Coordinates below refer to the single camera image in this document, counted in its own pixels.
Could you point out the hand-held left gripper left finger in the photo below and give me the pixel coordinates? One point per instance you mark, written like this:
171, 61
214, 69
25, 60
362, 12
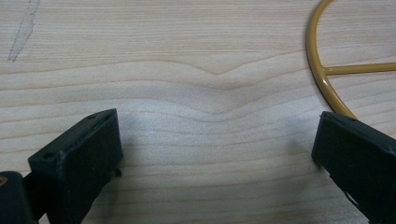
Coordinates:
81, 158

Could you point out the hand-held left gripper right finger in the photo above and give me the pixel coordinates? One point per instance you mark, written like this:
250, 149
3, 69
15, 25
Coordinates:
358, 155

